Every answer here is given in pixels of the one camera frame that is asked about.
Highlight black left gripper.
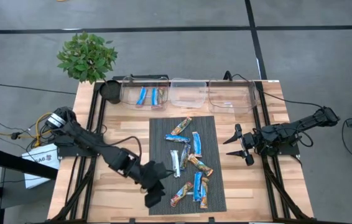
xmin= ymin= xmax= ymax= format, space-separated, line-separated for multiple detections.
xmin=138 ymin=160 xmax=177 ymax=208

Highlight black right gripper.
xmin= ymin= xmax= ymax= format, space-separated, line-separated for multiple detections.
xmin=222 ymin=123 xmax=259 ymax=166

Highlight red chocolate chip granola bar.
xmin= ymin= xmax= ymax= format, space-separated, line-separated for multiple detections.
xmin=169 ymin=182 xmax=195 ymax=208

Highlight dark multicoloured granola bar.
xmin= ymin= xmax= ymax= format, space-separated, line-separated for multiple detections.
xmin=179 ymin=143 xmax=192 ymax=171

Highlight grey woven placemat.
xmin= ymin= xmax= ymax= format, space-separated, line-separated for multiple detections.
xmin=149 ymin=115 xmax=228 ymax=216

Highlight clear plastic bin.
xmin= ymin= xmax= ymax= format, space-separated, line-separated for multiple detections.
xmin=120 ymin=75 xmax=170 ymax=112
xmin=207 ymin=79 xmax=260 ymax=114

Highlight frosted plastic bin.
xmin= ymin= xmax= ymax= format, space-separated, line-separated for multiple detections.
xmin=169 ymin=77 xmax=208 ymax=109

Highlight black plant pot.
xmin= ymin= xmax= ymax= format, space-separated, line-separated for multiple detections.
xmin=99 ymin=79 xmax=123 ymax=105

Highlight white printed paper bag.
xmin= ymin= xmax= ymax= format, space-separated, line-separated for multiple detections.
xmin=21 ymin=142 xmax=60 ymax=190

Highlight green leafy plant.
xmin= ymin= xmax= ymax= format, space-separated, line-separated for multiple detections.
xmin=57 ymin=30 xmax=118 ymax=85

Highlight black metal beam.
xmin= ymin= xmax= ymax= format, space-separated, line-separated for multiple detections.
xmin=0 ymin=146 xmax=58 ymax=180

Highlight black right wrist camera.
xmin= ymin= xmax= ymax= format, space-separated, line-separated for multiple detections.
xmin=243 ymin=133 xmax=255 ymax=149

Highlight black right frame rails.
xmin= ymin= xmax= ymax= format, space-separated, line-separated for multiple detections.
xmin=252 ymin=80 xmax=315 ymax=222

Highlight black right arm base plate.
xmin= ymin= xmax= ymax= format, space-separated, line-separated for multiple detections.
xmin=274 ymin=142 xmax=301 ymax=156

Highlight black power cable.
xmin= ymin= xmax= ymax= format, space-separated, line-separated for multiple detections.
xmin=223 ymin=70 xmax=325 ymax=110

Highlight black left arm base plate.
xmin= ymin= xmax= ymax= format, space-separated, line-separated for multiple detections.
xmin=57 ymin=144 xmax=102 ymax=158

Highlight black rear bracket bar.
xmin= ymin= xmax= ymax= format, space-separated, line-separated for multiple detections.
xmin=112 ymin=73 xmax=170 ymax=81

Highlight yellow cable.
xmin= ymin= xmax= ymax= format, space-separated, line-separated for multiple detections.
xmin=0 ymin=111 xmax=53 ymax=147

